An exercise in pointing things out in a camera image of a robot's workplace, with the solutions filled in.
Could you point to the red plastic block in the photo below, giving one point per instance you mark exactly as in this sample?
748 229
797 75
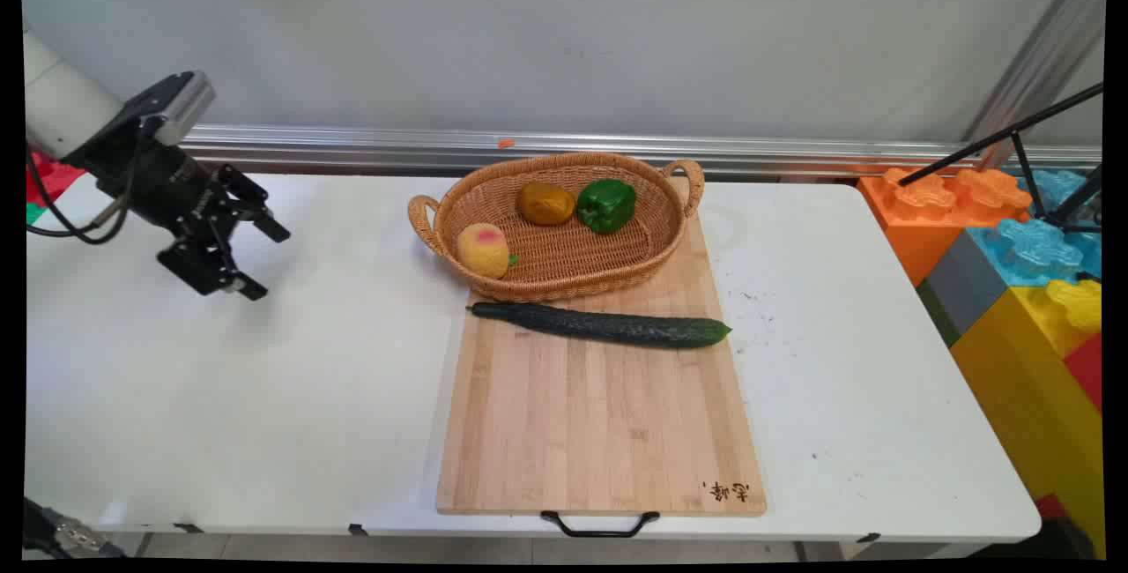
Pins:
48 181

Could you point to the blue giant building block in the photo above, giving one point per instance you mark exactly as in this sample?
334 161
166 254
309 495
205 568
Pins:
1031 251

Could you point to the grey giant building block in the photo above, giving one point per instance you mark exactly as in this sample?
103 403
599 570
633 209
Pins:
965 286

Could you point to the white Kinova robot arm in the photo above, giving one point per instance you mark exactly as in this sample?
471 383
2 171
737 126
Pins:
62 101

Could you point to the black tripod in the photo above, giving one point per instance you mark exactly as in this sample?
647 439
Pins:
1005 137

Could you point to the green plastic block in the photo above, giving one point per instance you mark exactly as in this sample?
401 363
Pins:
33 213

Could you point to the aluminium wall rail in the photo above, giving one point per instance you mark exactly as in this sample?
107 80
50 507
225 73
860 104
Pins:
617 152

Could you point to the woven wicker basket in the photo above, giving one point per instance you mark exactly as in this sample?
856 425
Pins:
573 260

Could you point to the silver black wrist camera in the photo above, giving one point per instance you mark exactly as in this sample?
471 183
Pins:
176 106

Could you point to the orange giant building block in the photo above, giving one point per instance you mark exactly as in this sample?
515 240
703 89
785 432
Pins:
908 225

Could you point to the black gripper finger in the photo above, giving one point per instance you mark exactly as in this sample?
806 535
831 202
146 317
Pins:
207 269
251 203

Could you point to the yellow pink peach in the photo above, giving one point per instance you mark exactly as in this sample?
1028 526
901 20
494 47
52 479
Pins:
481 250

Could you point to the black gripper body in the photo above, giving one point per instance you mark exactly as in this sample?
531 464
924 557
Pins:
159 181

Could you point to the dark green cucumber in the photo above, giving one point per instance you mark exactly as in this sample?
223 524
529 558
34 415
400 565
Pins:
608 326

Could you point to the red giant building block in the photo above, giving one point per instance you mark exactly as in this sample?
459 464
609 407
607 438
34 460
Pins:
1088 370

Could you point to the green bell pepper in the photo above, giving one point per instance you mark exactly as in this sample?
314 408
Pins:
606 204

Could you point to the aluminium frame post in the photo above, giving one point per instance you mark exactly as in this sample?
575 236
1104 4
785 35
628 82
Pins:
1035 62

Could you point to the bamboo cutting board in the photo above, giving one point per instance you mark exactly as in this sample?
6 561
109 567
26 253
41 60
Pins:
599 423

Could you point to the yellow giant building block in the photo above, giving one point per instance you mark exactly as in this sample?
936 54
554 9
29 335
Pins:
1031 397

